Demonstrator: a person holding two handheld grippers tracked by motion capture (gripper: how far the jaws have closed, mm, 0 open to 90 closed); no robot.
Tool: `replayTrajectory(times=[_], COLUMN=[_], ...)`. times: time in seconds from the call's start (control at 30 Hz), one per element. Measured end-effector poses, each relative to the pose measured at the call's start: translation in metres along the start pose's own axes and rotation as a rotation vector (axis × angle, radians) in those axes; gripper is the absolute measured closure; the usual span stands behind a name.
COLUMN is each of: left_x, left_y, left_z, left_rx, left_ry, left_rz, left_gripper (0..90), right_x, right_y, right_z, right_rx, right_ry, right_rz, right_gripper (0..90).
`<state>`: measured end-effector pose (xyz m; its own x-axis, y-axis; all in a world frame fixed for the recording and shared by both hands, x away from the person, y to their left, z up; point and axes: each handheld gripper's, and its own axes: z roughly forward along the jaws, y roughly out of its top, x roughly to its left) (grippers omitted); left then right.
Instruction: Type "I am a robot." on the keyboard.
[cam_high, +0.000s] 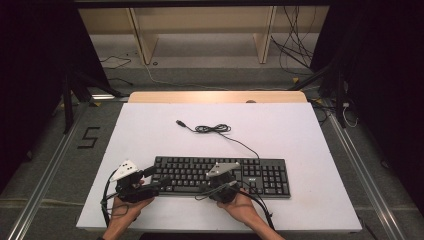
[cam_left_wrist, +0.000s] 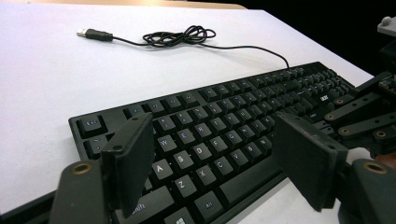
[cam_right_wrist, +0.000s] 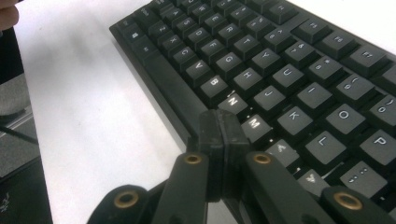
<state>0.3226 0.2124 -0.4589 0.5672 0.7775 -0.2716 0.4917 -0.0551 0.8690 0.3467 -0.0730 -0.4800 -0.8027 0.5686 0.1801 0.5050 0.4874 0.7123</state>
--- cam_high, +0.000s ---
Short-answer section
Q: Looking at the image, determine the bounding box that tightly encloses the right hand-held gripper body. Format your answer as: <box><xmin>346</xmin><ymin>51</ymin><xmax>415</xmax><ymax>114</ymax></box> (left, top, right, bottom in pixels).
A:
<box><xmin>205</xmin><ymin>161</ymin><xmax>242</xmax><ymax>204</ymax></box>

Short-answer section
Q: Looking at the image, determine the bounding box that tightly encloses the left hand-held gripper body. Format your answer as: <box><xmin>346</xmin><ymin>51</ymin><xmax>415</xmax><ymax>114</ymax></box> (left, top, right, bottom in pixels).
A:
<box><xmin>109</xmin><ymin>159</ymin><xmax>161</xmax><ymax>204</ymax></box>

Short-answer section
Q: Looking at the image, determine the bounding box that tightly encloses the black computer keyboard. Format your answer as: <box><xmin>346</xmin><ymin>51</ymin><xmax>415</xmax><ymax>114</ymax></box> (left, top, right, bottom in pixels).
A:
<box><xmin>150</xmin><ymin>155</ymin><xmax>292</xmax><ymax>200</ymax></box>

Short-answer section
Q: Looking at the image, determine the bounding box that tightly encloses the person's left hand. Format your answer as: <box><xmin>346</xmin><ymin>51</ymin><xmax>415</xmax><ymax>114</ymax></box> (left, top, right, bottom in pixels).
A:
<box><xmin>109</xmin><ymin>195</ymin><xmax>156</xmax><ymax>224</ymax></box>

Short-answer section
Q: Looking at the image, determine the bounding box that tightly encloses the person's right hand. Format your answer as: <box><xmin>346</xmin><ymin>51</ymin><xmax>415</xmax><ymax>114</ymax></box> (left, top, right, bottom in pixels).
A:
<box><xmin>216</xmin><ymin>191</ymin><xmax>260</xmax><ymax>228</ymax></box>

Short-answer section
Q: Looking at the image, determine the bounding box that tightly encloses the white table board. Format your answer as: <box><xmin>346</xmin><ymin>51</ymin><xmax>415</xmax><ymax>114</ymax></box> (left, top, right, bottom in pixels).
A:
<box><xmin>75</xmin><ymin>102</ymin><xmax>363</xmax><ymax>233</ymax></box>

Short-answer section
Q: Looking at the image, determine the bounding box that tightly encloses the wooden table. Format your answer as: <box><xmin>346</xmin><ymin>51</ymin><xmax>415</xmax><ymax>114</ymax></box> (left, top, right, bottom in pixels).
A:
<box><xmin>128</xmin><ymin>90</ymin><xmax>308</xmax><ymax>104</ymax></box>

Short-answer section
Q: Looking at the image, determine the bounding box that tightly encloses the black metal stand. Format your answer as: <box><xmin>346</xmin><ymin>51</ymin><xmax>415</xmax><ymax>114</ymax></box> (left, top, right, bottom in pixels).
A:
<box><xmin>289</xmin><ymin>49</ymin><xmax>348</xmax><ymax>130</ymax></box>
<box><xmin>60</xmin><ymin>64</ymin><xmax>125</xmax><ymax>135</ymax></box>

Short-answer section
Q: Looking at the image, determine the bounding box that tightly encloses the black curtain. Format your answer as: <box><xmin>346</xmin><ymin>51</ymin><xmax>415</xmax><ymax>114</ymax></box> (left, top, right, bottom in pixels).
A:
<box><xmin>309</xmin><ymin>0</ymin><xmax>424</xmax><ymax>214</ymax></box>
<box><xmin>0</xmin><ymin>0</ymin><xmax>111</xmax><ymax>194</ymax></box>

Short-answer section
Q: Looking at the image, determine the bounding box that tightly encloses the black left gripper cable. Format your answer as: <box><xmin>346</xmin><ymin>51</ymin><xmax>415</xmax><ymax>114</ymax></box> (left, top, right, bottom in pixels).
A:
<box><xmin>100</xmin><ymin>171</ymin><xmax>131</xmax><ymax>228</ymax></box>

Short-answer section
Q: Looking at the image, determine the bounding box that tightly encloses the black keyboard cable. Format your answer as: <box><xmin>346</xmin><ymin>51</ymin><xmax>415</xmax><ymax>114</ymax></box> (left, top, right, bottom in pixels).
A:
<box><xmin>175</xmin><ymin>119</ymin><xmax>261</xmax><ymax>160</ymax></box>

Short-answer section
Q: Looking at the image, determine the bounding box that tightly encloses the aluminium floor rail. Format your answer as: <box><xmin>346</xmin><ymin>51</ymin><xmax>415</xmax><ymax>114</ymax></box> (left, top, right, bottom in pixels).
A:
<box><xmin>6</xmin><ymin>103</ymin><xmax>88</xmax><ymax>240</ymax></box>
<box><xmin>324</xmin><ymin>103</ymin><xmax>407</xmax><ymax>240</ymax></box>

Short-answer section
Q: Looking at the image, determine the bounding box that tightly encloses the thin black floor cable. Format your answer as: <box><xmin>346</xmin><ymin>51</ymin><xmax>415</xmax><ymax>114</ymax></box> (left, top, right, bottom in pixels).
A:
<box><xmin>99</xmin><ymin>54</ymin><xmax>133</xmax><ymax>70</ymax></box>

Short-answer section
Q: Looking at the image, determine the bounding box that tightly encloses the wooden shelf frame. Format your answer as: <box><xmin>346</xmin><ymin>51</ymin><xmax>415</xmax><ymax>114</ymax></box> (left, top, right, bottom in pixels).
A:
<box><xmin>78</xmin><ymin>5</ymin><xmax>330</xmax><ymax>65</ymax></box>

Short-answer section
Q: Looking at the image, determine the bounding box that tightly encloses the bundle of black floor cables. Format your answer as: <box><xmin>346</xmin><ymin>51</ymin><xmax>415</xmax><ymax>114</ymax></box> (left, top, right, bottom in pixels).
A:
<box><xmin>269</xmin><ymin>5</ymin><xmax>318</xmax><ymax>76</ymax></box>

